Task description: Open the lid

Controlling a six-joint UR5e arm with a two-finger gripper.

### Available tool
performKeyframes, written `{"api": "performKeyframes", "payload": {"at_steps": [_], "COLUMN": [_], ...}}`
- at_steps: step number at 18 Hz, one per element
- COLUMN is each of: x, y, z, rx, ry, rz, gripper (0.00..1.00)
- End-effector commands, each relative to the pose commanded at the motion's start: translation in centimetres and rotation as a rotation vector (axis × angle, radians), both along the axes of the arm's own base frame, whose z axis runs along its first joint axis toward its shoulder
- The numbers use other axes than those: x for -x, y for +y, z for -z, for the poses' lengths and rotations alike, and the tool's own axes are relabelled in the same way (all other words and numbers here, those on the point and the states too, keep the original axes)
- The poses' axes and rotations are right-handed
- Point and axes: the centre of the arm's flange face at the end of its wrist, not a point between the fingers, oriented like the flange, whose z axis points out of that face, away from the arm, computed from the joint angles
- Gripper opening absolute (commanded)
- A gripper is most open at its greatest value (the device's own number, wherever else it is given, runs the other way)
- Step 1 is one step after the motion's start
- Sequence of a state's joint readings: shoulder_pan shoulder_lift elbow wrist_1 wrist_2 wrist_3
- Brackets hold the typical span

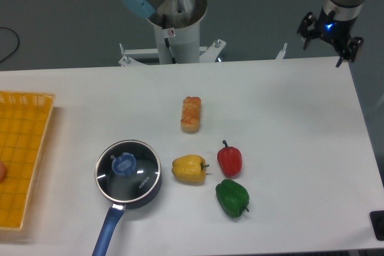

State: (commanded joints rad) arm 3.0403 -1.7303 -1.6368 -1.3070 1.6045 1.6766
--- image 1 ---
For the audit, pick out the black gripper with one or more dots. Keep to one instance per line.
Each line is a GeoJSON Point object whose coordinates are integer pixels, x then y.
{"type": "Point", "coordinates": [334, 25]}

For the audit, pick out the glass pot lid blue knob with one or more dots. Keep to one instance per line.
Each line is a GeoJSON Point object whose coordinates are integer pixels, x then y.
{"type": "Point", "coordinates": [127, 171]}

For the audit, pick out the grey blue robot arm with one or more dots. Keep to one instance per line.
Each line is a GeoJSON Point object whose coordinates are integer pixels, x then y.
{"type": "Point", "coordinates": [176, 25]}

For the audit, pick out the toy bread loaf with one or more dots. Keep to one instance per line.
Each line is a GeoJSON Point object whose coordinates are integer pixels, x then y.
{"type": "Point", "coordinates": [191, 112]}

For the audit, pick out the red toy bell pepper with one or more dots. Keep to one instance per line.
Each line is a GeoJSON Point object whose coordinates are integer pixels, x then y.
{"type": "Point", "coordinates": [230, 160]}

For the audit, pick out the black device at table edge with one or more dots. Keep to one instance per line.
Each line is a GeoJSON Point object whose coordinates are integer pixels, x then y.
{"type": "Point", "coordinates": [377, 221]}

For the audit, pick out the green toy bell pepper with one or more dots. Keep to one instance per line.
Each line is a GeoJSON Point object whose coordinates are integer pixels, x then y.
{"type": "Point", "coordinates": [232, 197]}

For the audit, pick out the yellow toy bell pepper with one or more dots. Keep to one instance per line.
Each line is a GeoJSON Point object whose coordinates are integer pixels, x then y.
{"type": "Point", "coordinates": [190, 168]}

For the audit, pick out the dark blue saucepan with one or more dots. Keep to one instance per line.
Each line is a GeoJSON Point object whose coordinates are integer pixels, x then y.
{"type": "Point", "coordinates": [132, 178]}

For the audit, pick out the yellow plastic basket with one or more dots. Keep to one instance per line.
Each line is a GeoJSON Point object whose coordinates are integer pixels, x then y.
{"type": "Point", "coordinates": [25, 118]}

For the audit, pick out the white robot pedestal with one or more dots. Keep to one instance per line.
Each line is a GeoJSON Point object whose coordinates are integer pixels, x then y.
{"type": "Point", "coordinates": [176, 26]}

